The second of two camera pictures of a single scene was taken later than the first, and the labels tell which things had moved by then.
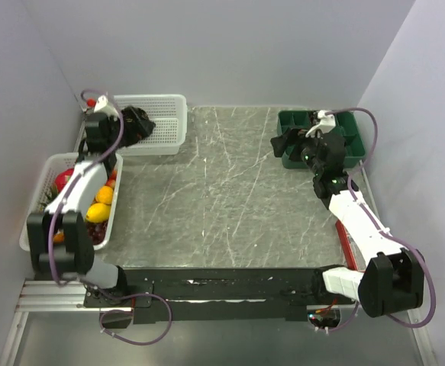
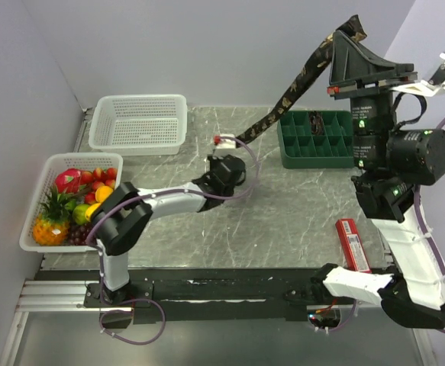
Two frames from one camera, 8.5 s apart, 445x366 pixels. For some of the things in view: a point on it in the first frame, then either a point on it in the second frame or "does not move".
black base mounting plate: [216, 294] does not move
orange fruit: [104, 194] does not move
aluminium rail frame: [48, 296] does not move
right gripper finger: [280, 143] -> [350, 61]
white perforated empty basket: [169, 114] does not move
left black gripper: [114, 121] -> [212, 160]
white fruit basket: [51, 164] does not move
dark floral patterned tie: [137, 126] -> [352, 30]
